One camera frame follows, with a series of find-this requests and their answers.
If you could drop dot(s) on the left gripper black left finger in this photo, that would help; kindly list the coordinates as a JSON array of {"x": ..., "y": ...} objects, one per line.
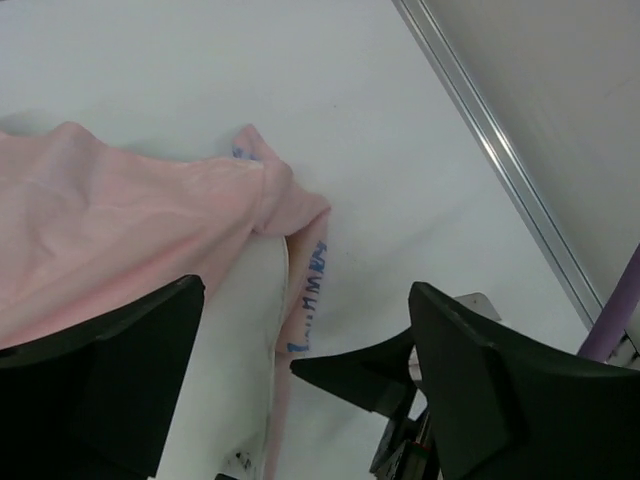
[{"x": 96, "y": 400}]

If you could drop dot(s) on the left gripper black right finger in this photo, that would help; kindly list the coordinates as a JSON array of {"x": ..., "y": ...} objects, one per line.
[{"x": 468, "y": 398}]

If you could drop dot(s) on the white pillow yellow trim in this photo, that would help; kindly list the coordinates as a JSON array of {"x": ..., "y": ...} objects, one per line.
[{"x": 222, "y": 416}]

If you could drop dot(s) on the pink blue printed pillowcase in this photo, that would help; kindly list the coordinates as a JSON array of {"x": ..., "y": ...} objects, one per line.
[{"x": 87, "y": 228}]

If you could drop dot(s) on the aluminium side rail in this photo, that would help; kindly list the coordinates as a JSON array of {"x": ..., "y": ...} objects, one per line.
[{"x": 502, "y": 155}]

